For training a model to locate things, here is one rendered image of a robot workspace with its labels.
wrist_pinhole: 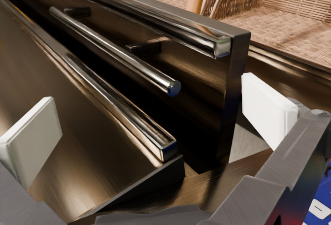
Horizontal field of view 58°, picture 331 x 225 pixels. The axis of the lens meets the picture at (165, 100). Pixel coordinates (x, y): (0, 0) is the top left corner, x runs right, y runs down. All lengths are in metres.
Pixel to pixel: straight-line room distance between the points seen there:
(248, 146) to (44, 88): 0.37
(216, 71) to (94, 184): 0.15
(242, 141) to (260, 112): 0.41
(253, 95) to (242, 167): 0.18
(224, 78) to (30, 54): 0.37
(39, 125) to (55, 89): 0.25
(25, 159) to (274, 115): 0.13
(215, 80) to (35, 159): 0.18
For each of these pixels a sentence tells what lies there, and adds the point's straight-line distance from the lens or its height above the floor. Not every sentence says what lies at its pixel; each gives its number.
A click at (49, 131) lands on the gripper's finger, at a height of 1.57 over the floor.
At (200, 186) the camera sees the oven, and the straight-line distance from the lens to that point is 0.31.
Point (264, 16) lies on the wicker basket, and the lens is 1.17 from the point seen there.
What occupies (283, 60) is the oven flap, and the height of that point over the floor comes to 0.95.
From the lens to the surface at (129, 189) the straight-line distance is 0.27.
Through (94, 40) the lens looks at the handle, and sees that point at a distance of 0.38.
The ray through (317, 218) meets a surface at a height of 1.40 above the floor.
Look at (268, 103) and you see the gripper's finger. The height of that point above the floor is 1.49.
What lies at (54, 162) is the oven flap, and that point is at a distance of 0.32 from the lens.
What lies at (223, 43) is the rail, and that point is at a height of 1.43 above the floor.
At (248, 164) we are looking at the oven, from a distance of 0.36.
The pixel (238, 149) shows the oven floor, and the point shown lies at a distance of 0.60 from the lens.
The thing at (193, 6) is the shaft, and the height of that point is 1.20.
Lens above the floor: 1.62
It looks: 37 degrees down
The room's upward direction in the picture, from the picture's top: 99 degrees counter-clockwise
